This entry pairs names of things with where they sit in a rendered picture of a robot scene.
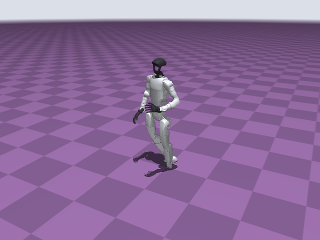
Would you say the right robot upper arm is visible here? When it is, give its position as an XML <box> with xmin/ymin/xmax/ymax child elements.
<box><xmin>144</xmin><ymin>75</ymin><xmax>152</xmax><ymax>98</ymax></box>

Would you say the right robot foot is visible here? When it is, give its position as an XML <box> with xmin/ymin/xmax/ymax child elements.
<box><xmin>164</xmin><ymin>156</ymin><xmax>178</xmax><ymax>162</ymax></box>

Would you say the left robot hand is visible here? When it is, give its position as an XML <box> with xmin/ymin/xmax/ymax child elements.
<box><xmin>145</xmin><ymin>102</ymin><xmax>162</xmax><ymax>113</ymax></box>

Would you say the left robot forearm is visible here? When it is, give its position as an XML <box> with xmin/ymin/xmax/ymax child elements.
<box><xmin>159</xmin><ymin>99</ymin><xmax>179</xmax><ymax>113</ymax></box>

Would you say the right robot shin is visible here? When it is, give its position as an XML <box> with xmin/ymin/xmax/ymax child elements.
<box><xmin>152</xmin><ymin>140</ymin><xmax>164</xmax><ymax>154</ymax></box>

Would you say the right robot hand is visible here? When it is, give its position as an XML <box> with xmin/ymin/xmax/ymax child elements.
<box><xmin>133</xmin><ymin>108</ymin><xmax>144</xmax><ymax>124</ymax></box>

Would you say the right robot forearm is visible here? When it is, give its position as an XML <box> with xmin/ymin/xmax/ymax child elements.
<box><xmin>139</xmin><ymin>92</ymin><xmax>149</xmax><ymax>112</ymax></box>

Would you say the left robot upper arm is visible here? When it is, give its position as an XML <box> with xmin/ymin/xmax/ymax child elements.
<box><xmin>163</xmin><ymin>79</ymin><xmax>180</xmax><ymax>103</ymax></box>

